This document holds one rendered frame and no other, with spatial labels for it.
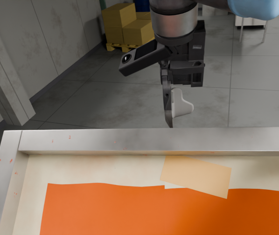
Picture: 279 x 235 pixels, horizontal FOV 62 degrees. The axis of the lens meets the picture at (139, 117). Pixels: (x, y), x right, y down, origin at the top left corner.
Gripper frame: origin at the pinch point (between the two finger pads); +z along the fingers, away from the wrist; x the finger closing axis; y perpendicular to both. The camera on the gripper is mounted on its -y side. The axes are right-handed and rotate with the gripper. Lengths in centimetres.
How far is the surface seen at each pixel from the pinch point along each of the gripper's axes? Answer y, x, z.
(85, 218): -12.9, -28.1, -4.9
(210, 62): 56, 296, 246
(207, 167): 6.8, -19.9, -7.1
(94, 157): -12.4, -18.5, -7.5
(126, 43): -109, 379, 252
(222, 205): 8.7, -25.3, -5.6
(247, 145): 12.4, -18.1, -11.2
